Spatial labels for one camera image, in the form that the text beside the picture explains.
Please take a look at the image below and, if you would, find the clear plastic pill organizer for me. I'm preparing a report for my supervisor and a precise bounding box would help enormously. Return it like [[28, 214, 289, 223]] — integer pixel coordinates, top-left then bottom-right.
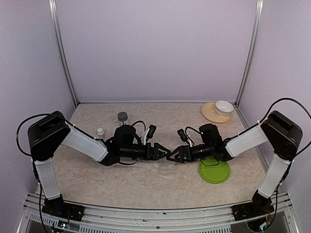
[[158, 158, 176, 176]]

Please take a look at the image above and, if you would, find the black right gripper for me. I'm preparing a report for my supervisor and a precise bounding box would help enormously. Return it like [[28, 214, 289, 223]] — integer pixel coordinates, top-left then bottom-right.
[[167, 143, 214, 163]]

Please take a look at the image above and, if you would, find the white ceramic bowl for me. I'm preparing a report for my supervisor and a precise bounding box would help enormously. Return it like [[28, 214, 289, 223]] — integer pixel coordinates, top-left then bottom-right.
[[215, 100, 234, 116]]

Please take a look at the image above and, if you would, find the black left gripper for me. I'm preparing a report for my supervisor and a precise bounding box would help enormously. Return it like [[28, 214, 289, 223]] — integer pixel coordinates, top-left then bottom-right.
[[121, 143, 171, 161]]

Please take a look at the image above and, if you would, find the grey-capped orange pill bottle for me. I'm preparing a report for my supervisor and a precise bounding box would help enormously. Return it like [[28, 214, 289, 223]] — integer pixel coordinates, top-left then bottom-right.
[[117, 112, 129, 126]]

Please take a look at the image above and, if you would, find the left aluminium frame post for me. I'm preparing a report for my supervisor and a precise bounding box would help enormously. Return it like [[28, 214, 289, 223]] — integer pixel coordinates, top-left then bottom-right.
[[48, 0, 79, 108]]

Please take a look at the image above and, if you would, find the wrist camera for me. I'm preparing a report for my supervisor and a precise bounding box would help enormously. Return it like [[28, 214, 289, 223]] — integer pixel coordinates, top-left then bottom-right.
[[141, 125, 156, 145], [177, 129, 194, 147]]

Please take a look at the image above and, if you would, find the green plate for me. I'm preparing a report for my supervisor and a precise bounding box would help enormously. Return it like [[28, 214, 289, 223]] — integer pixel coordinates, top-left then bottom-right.
[[198, 157, 231, 184]]

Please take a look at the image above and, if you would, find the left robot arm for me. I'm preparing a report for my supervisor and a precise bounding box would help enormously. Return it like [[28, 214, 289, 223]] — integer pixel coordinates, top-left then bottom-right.
[[27, 111, 171, 216]]

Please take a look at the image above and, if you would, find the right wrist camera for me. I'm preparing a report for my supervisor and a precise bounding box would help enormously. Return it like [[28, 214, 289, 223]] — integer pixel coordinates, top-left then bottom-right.
[[177, 129, 194, 147]]

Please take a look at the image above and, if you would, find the small white pill bottle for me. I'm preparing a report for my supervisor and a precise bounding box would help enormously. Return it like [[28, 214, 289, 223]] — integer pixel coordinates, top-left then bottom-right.
[[97, 128, 104, 139]]

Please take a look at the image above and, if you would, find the right aluminium frame post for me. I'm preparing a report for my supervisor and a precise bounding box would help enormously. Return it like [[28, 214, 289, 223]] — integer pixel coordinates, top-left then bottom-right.
[[235, 0, 264, 108]]

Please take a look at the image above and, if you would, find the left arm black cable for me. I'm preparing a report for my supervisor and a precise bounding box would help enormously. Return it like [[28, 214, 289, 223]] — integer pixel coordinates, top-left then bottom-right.
[[16, 113, 146, 166]]

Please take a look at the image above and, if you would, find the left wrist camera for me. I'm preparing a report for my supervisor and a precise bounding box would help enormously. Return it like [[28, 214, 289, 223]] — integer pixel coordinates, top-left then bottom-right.
[[141, 125, 156, 145]]

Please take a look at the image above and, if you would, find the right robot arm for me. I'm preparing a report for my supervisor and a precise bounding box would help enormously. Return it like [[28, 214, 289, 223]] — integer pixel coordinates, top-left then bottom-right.
[[166, 111, 303, 216]]

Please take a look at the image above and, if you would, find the front aluminium rail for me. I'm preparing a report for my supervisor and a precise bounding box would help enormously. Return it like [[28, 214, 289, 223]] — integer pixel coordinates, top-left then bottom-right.
[[24, 194, 292, 233]]

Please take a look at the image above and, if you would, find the beige wooden plate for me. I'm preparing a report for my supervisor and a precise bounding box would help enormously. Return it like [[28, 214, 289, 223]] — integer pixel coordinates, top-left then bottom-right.
[[201, 102, 232, 124]]

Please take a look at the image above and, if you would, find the aluminium frame post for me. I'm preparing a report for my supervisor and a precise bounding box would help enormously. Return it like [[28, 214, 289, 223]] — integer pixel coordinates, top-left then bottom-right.
[[235, 0, 264, 108], [48, 0, 79, 108]]

